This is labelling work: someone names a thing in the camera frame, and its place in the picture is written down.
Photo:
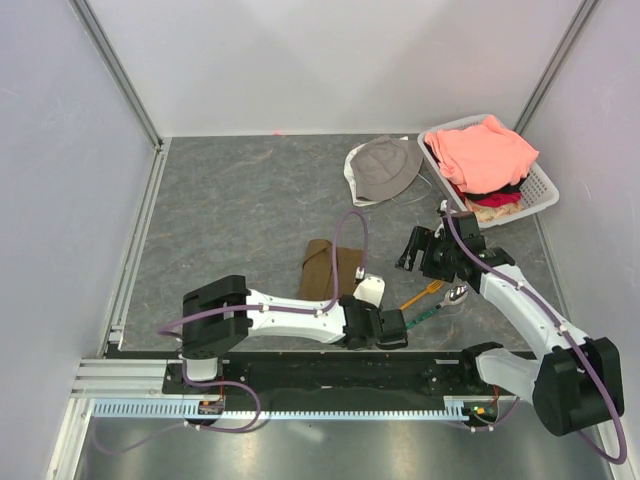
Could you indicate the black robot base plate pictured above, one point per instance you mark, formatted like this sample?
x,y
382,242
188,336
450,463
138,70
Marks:
x,y
433,373

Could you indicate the grey bucket hat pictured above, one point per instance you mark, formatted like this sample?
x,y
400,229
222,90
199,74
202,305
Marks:
x,y
382,169

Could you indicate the brown cloth napkin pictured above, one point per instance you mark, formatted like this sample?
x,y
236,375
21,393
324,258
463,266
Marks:
x,y
317,278

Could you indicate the red and dark clothes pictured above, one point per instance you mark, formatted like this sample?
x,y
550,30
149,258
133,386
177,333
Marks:
x,y
494,205

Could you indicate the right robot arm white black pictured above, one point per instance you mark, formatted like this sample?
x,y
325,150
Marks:
x,y
572,380

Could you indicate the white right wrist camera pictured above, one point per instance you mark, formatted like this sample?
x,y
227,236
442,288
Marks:
x,y
442,214

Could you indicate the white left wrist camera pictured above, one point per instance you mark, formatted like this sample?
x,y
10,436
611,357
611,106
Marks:
x,y
369,288

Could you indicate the orange plastic fork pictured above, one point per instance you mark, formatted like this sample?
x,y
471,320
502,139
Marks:
x,y
433,287

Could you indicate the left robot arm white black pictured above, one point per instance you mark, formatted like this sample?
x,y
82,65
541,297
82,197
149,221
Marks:
x,y
222,314

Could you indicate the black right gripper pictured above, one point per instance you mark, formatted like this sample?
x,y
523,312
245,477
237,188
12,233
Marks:
x,y
422,238

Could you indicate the salmon pink folded garment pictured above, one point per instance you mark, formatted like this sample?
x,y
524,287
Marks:
x,y
482,158

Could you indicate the grey slotted cable duct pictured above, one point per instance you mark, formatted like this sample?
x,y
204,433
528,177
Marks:
x,y
202,410

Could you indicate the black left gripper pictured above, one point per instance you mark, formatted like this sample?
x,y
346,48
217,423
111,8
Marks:
x,y
369,307

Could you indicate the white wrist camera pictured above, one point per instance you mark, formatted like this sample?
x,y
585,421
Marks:
x,y
442,214
369,288

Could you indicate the spoon with green handle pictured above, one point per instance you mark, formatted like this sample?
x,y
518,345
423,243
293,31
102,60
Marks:
x,y
454,296

